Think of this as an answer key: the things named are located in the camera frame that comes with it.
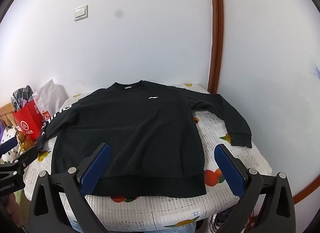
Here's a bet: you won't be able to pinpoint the white plastic bag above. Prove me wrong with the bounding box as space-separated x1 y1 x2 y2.
32 79 69 123

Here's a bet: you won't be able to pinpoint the black sweatshirt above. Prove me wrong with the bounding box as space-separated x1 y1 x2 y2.
35 80 252 197

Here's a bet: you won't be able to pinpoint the black cables under table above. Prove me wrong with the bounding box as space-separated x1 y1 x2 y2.
210 208 253 233

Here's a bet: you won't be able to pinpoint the grey plaid cloth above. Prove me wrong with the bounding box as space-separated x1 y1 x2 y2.
10 85 34 112

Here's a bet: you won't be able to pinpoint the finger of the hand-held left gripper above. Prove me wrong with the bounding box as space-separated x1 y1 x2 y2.
14 145 38 171
0 137 19 157

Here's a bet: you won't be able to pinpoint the brown wooden door frame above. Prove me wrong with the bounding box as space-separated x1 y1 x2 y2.
209 0 224 94

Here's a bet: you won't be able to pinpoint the fruit print tablecloth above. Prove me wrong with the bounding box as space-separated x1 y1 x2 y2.
24 83 272 232

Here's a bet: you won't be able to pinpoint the brown wooden baseboard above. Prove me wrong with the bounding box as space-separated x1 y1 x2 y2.
292 170 320 205

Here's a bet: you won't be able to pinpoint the white floral blanket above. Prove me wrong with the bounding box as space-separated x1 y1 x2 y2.
0 125 20 163

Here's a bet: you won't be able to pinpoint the red paper bag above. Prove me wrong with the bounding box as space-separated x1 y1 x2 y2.
13 99 44 142

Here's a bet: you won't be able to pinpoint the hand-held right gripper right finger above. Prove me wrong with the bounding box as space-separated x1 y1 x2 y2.
214 143 297 233

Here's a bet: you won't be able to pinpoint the wooden headboard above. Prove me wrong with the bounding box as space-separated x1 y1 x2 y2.
0 104 15 128

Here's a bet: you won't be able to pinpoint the brown gourd ornament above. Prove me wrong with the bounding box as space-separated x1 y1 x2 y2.
16 130 35 152

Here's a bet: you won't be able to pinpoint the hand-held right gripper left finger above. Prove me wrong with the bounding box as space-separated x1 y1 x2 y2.
28 143 112 233

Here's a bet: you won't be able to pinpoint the white light switch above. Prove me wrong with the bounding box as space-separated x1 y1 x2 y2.
74 4 89 22

